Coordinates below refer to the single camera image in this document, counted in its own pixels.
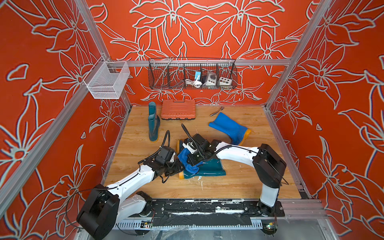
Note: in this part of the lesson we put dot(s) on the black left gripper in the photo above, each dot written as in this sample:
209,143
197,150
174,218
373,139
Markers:
178,168

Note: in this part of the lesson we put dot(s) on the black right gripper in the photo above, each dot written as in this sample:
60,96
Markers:
192,161

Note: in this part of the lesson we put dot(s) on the blue microfiber cloth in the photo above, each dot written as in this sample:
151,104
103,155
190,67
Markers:
183,157

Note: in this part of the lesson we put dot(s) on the teal rubber boot orange sole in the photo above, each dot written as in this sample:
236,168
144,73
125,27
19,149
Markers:
153,122

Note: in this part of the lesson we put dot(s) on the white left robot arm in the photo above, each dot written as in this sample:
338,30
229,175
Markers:
106,206

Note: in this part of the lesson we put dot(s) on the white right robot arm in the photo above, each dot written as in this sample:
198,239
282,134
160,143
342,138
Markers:
269,166

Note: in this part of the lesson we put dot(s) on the blue rubber boot orange sole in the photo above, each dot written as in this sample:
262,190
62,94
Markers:
236,132

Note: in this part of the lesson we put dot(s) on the red plastic tool case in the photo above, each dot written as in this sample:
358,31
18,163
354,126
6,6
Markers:
178,110

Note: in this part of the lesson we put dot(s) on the white power adapter box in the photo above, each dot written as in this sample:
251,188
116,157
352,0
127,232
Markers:
211,80

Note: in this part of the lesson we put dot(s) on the white socket box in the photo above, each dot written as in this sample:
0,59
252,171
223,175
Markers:
225,83

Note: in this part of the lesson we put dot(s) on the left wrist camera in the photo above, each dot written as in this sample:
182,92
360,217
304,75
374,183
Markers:
165,155

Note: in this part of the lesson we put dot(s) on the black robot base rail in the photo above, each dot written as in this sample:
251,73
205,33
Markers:
207,214

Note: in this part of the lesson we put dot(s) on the black wire wall basket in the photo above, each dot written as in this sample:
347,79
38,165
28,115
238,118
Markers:
178,73

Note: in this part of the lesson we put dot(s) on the clear plastic wall bin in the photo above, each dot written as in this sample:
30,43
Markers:
103,84

